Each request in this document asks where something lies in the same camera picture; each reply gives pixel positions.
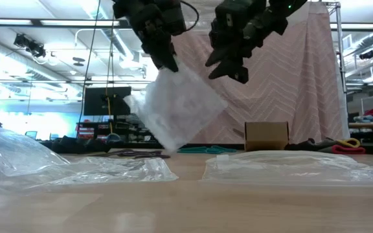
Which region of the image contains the crumpled clear zip bag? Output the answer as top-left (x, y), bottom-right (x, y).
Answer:
top-left (0, 122), bottom-right (179, 195)

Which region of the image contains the yellow loop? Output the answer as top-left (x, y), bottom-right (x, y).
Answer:
top-left (336, 137), bottom-right (362, 150)

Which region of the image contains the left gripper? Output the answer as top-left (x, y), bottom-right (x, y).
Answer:
top-left (131, 0), bottom-right (187, 73)

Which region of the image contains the small cardboard box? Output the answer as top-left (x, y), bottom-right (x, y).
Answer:
top-left (243, 121), bottom-right (290, 152)

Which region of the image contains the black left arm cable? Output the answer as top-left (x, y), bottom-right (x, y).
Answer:
top-left (179, 0), bottom-right (201, 32)

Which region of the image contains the clear zip bag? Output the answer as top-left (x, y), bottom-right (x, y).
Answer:
top-left (201, 150), bottom-right (373, 188)
top-left (0, 122), bottom-right (179, 195)
top-left (123, 58), bottom-right (229, 153)

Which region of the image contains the black hanging cable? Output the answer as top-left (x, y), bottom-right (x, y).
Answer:
top-left (77, 0), bottom-right (102, 139)

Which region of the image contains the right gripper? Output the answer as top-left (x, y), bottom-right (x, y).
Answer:
top-left (205, 0), bottom-right (268, 84)

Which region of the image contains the dark grey loop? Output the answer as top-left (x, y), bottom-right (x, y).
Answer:
top-left (285, 137), bottom-right (339, 152)

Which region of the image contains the grey round base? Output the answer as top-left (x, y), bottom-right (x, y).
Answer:
top-left (106, 133), bottom-right (122, 145)

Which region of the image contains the metal rack frame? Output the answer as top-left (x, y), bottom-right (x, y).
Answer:
top-left (322, 1), bottom-right (350, 139)

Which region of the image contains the red loop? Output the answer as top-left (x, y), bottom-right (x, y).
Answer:
top-left (331, 144), bottom-right (367, 155)

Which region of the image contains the yellow hanging cable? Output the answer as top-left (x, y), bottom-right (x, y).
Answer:
top-left (106, 94), bottom-right (115, 135)

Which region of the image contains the cluttered black workbench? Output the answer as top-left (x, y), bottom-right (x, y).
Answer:
top-left (76, 115), bottom-right (155, 144)

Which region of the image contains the black ceiling-mounted device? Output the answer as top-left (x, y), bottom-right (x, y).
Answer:
top-left (13, 32), bottom-right (47, 59)
top-left (358, 49), bottom-right (373, 61)

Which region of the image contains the black monitor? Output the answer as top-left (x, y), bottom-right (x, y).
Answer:
top-left (83, 86), bottom-right (132, 117)

